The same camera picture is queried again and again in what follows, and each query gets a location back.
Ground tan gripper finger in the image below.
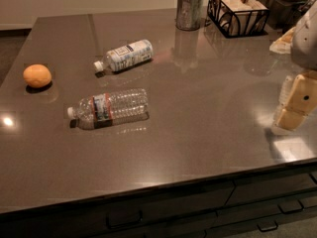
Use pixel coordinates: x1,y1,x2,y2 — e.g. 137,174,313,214
275,72,317,131
279,75,294,105

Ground clear water bottle red label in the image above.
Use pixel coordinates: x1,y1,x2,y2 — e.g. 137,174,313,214
67,88,149,130

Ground blue label plastic bottle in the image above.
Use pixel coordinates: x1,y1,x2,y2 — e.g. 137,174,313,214
93,40,154,72

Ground snack bag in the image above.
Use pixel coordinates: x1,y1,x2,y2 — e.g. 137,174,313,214
269,28,295,55

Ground dark box with nuts jar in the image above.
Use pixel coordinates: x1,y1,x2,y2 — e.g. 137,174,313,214
259,0,312,32

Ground metal utensil cup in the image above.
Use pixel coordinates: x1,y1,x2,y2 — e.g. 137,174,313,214
175,0,203,31

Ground orange fruit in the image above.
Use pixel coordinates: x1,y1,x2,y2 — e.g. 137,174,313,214
23,64,52,88

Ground black wire napkin basket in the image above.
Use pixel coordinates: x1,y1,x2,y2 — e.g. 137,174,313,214
205,0,269,38

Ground black drawer handle right upper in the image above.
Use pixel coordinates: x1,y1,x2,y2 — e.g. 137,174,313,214
278,200,303,214

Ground black drawer handle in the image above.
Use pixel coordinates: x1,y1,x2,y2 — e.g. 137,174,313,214
257,221,278,233
106,210,143,229
278,200,303,214

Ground black drawer handle right lower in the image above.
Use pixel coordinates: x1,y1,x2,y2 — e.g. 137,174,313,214
257,221,278,233

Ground black drawer handle left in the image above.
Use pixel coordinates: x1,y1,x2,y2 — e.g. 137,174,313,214
106,210,143,229

